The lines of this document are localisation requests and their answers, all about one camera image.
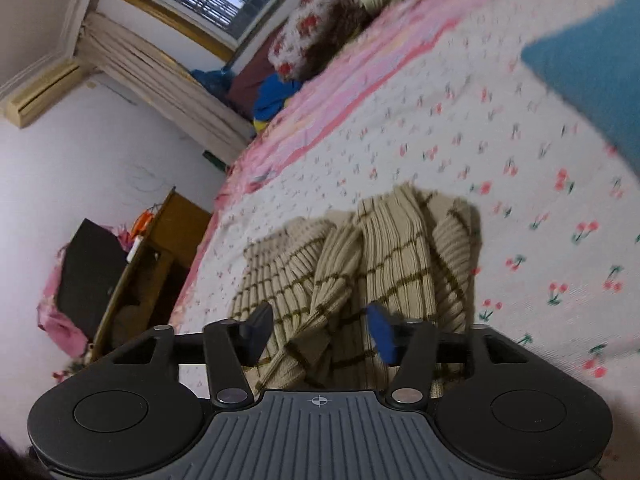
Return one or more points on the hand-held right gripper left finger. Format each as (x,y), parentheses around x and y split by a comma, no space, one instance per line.
(257,332)

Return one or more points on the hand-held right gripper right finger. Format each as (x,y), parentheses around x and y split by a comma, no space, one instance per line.
(382,332)

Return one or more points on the beige striped knit sweater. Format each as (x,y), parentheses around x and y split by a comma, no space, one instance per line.
(390,245)

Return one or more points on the wooden cabinet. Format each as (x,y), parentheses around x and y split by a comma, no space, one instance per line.
(170,240)

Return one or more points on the small white object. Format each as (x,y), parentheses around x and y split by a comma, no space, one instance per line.
(133,251)

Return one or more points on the orange object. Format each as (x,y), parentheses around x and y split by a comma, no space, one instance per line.
(141,224)

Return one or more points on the black television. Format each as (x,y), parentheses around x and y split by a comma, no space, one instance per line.
(90,275)

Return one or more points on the pink striped cherry-print bedsheet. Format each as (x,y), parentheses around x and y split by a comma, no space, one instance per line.
(450,135)

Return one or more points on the blue and yellow garment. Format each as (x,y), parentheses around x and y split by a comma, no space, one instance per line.
(275,97)

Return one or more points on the blue plastic bag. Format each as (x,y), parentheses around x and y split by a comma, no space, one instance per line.
(212,82)

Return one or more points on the maroon bed headboard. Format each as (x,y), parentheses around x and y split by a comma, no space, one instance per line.
(250,72)

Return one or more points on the beige curtain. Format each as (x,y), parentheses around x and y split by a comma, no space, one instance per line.
(165,85)

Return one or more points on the red floral white pillow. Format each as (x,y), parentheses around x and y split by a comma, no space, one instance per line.
(300,35)

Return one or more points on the brown fuzzy pillow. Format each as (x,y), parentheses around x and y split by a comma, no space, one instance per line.
(340,35)

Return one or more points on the cream air conditioner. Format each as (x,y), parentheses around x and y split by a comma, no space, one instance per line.
(42,95)

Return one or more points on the teal cloth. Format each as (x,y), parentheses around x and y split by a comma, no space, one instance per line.
(595,70)

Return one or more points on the dark wall socket strip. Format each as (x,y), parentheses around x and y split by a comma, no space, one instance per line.
(214,159)

